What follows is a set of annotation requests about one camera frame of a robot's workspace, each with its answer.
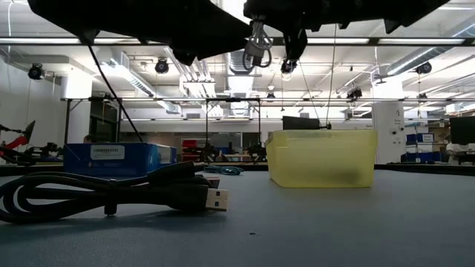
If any black metal station frame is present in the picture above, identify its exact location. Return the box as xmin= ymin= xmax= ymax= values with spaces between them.
xmin=61 ymin=96 xmax=263 ymax=166

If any black hanging cable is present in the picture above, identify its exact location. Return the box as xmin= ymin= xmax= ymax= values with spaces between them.
xmin=87 ymin=43 xmax=145 ymax=144

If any blue storage bin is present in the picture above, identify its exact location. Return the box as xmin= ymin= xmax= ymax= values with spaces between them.
xmin=406 ymin=132 xmax=435 ymax=144
xmin=400 ymin=151 xmax=456 ymax=163

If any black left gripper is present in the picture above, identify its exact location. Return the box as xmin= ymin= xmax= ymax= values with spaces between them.
xmin=27 ymin=0 xmax=254 ymax=66

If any white building column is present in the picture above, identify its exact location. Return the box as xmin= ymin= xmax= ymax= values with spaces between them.
xmin=372 ymin=79 xmax=406 ymax=165

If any black USB cable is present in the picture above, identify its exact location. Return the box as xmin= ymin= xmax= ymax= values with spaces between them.
xmin=0 ymin=161 xmax=230 ymax=225

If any black monitor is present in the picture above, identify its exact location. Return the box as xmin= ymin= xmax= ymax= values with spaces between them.
xmin=281 ymin=115 xmax=322 ymax=131
xmin=449 ymin=116 xmax=475 ymax=145

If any translucent yellow plastic bin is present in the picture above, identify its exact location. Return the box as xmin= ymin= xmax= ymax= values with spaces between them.
xmin=264 ymin=128 xmax=379 ymax=189

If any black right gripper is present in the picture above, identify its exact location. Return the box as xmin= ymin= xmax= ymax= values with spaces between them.
xmin=243 ymin=0 xmax=387 ymax=62

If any blue game controller box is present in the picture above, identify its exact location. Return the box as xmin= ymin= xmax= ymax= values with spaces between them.
xmin=62 ymin=142 xmax=178 ymax=178

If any teal braided USB cable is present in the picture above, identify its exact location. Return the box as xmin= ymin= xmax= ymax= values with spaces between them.
xmin=203 ymin=165 xmax=245 ymax=177

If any silver ventilation duct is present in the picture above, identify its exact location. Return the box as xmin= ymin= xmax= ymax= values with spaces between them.
xmin=374 ymin=14 xmax=475 ymax=85
xmin=222 ymin=50 xmax=261 ymax=75

